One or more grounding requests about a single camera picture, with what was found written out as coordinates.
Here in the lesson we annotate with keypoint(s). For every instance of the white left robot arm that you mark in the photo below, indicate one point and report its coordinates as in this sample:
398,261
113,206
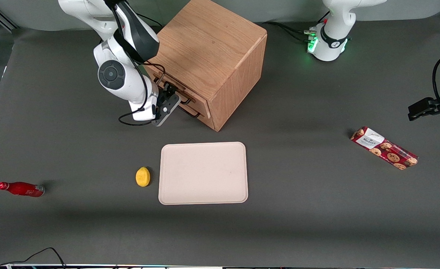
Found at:
335,26

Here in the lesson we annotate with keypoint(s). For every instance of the beige rectangular tray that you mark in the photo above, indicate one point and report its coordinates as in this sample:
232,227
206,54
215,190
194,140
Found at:
203,173

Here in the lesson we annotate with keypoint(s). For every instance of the yellow lemon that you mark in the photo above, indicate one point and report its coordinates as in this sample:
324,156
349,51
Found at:
142,177

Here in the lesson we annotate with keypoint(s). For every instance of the red bottle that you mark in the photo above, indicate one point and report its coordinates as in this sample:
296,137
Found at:
22,189

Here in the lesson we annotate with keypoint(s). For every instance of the red cookie box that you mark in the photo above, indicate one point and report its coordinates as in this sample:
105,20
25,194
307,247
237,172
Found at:
386,149

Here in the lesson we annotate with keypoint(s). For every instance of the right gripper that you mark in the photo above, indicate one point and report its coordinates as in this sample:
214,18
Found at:
166,92

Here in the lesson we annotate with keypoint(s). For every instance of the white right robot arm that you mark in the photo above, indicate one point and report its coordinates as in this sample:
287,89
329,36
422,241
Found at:
123,63

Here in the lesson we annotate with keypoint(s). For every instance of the aluminium frame rail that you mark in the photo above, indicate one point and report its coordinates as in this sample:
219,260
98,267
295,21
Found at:
3,20

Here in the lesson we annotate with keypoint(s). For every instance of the oak wooden drawer cabinet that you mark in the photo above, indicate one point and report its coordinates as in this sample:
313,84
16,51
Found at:
212,45

